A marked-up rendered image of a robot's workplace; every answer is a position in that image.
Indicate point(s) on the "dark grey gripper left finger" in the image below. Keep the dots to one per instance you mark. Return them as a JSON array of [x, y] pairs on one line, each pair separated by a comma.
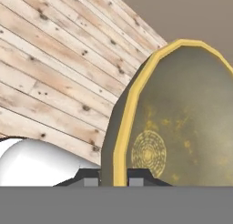
[[88, 176]]

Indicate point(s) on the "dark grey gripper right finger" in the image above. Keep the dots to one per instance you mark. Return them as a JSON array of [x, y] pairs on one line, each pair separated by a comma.
[[140, 176]]

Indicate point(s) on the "olive bowl with yellow rim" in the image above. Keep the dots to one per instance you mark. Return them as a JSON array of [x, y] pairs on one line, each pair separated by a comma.
[[182, 112]]

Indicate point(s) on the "white rounded object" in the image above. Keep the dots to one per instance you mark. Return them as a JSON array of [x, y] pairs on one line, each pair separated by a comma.
[[36, 164]]

